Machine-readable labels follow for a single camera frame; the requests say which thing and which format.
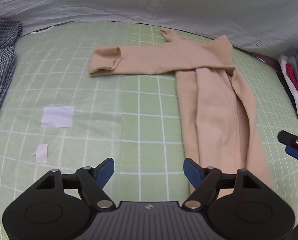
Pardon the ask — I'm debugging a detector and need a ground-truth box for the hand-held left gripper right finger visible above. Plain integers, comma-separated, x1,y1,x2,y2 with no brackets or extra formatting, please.
182,157,263,209

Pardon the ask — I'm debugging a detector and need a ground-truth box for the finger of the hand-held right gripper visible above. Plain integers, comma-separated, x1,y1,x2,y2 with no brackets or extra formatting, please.
285,146,298,166
277,131,298,153

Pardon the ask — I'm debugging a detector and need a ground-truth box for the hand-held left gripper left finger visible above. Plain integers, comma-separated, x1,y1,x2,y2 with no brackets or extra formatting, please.
35,157,116,209

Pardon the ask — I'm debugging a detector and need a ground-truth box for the beige long-sleeve sweater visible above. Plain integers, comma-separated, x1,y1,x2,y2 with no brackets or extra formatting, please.
89,28,273,197

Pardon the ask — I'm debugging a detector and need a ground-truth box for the black flat board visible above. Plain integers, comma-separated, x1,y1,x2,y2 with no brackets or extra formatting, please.
276,71,298,112

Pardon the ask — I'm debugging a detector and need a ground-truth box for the small white paper scrap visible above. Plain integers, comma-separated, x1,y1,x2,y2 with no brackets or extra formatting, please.
35,144,49,164

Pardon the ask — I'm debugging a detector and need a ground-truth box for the red knit garment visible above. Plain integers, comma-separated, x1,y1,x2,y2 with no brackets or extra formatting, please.
284,62,298,98

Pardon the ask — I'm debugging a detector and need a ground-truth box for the dark brown furniture edge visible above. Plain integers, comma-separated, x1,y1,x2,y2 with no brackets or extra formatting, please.
232,46,281,74

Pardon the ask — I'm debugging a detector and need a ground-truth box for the blue plaid shirt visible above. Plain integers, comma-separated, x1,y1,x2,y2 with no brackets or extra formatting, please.
0,19,23,136

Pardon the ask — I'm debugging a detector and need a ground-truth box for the grey printed bedsheet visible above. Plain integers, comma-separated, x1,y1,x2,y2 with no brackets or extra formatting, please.
0,0,298,58

